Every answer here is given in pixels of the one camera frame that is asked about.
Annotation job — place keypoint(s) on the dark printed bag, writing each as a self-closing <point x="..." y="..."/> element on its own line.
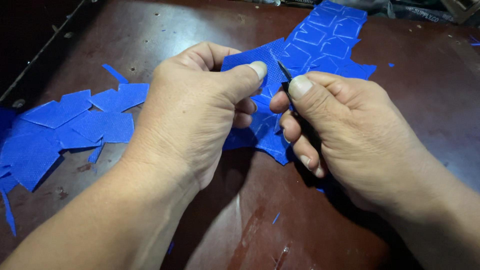
<point x="416" y="11"/>

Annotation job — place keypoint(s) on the person's right hand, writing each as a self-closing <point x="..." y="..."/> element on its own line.
<point x="348" y="123"/>

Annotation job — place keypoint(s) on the black craft knife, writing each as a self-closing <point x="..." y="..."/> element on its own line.
<point x="288" y="80"/>

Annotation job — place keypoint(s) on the person's left hand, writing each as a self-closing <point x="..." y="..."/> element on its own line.
<point x="187" y="116"/>

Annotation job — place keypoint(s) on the pile of blue fabric cutouts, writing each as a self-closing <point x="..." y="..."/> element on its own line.
<point x="63" y="127"/>

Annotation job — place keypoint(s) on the long blue fabric sliver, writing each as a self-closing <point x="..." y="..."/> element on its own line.
<point x="8" y="212"/>

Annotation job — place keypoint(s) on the blue fabric strip scrap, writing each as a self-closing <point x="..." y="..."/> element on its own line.
<point x="114" y="73"/>

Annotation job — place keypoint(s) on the blue marked fabric sheet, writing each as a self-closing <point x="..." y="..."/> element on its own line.
<point x="322" y="41"/>

